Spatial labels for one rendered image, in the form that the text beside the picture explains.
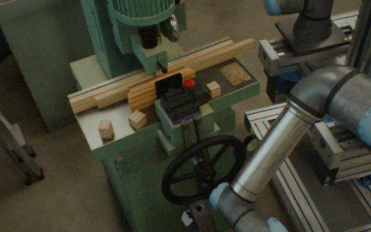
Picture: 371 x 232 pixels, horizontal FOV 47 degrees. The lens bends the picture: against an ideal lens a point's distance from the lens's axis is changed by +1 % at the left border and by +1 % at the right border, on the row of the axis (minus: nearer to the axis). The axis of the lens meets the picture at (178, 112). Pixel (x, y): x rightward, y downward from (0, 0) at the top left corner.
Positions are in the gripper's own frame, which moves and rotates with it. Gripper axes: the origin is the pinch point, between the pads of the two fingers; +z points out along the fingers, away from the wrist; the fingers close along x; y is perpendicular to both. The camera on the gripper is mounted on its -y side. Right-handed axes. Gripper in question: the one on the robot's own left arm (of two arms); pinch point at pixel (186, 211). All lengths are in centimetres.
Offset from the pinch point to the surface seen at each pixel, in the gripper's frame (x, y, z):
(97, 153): -17.4, -23.1, 13.8
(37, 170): -44, 10, 118
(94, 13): -1, -62, 32
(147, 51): 8, -47, 16
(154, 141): 1.0, -18.4, 16.6
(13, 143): -48, -12, 105
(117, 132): -9.5, -26.5, 15.2
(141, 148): -3.9, -18.0, 16.8
